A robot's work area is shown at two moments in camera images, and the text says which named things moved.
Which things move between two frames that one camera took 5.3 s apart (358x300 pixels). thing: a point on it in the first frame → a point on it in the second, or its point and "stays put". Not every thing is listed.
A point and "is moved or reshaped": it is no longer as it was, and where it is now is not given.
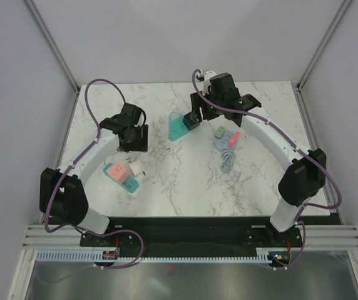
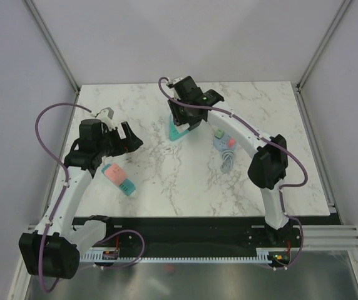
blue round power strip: x=228 y=154 stays put
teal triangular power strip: x=177 y=127 stays put
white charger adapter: x=138 y=169 → x=183 y=127
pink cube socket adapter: x=119 y=171 is moved or reshaped
